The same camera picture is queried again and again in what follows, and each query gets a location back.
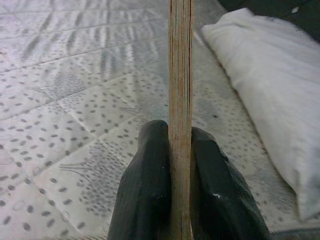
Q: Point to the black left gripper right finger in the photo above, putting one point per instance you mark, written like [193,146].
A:
[220,190]

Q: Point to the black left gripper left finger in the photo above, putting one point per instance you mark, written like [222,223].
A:
[145,185]

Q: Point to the yellow children's book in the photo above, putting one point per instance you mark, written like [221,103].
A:
[180,100]

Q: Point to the grey patterned mattress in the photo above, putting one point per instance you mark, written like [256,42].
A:
[75,112]

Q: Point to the white printed pillow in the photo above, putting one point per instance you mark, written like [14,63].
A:
[275,87]

